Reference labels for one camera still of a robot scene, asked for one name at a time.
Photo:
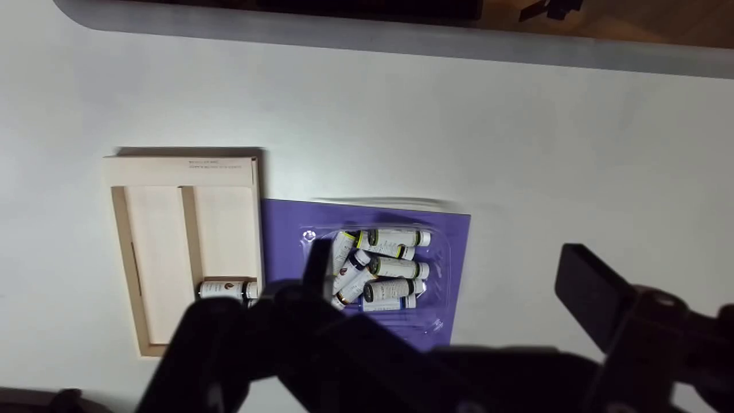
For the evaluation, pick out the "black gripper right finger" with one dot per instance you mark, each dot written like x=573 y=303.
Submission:
x=657 y=344

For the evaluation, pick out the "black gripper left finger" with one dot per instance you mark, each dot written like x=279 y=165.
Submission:
x=231 y=344

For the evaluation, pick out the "small white bottle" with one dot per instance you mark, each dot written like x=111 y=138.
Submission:
x=398 y=267
x=343 y=248
x=353 y=284
x=220 y=289
x=385 y=305
x=398 y=237
x=393 y=289

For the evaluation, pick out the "light wooden tray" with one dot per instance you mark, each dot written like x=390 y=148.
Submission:
x=162 y=244

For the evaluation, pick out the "purple mat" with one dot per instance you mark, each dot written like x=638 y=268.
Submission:
x=288 y=237

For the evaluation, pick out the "small grey objects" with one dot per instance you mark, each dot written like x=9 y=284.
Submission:
x=437 y=264

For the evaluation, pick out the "black chair base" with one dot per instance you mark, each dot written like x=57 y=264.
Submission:
x=550 y=8

